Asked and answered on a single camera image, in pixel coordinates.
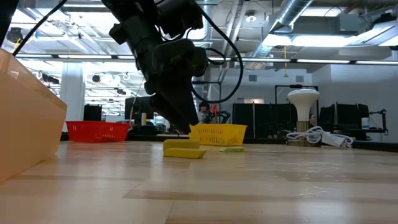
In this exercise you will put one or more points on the silver ventilation duct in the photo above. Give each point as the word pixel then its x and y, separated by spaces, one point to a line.
pixel 292 12

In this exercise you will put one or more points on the person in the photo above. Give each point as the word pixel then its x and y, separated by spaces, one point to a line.
pixel 203 112

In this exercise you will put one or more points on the orange translucent plastic bin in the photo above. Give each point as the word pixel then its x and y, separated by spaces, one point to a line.
pixel 28 124

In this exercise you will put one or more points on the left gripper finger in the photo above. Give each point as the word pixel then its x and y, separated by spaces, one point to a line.
pixel 168 109
pixel 189 109

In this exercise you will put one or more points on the white cup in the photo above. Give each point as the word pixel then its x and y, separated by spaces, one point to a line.
pixel 365 123

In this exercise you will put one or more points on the black stand frame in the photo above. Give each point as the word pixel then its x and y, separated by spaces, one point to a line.
pixel 295 86

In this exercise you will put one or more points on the white bulb table lamp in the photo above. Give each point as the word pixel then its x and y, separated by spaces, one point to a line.
pixel 303 99

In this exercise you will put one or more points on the red plastic basket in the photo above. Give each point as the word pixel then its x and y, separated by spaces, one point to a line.
pixel 98 132

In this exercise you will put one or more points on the yellow hanging pendant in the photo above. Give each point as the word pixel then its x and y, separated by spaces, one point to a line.
pixel 285 67

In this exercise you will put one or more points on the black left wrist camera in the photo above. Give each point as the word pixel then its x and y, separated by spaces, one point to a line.
pixel 180 59

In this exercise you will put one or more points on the black partition panels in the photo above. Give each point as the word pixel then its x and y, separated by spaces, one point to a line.
pixel 264 119

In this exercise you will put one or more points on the yellow plastic basket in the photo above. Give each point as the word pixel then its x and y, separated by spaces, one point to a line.
pixel 217 135

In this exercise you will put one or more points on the black desk monitors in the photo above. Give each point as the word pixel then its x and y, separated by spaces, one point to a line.
pixel 343 116

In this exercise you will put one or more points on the black computer monitor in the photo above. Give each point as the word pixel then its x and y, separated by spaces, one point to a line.
pixel 139 109

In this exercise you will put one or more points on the white building pillar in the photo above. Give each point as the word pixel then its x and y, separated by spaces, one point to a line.
pixel 72 96

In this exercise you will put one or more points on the pale green eraser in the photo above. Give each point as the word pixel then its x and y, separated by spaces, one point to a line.
pixel 232 149

